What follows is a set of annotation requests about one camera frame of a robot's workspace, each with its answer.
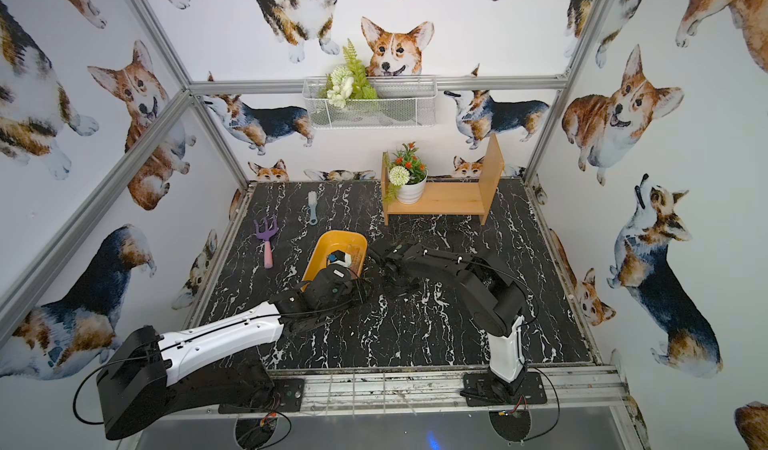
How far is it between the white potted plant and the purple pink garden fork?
0.44 metres

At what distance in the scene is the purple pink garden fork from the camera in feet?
3.26

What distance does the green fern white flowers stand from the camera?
0.80 metres

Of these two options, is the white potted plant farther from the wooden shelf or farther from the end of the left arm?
the end of the left arm

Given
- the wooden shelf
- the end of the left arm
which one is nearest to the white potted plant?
the wooden shelf

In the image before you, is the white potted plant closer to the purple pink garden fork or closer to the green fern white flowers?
→ the green fern white flowers

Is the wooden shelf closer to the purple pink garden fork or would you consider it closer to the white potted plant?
the white potted plant

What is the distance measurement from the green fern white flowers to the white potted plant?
8.5 inches

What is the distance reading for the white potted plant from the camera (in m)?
0.94
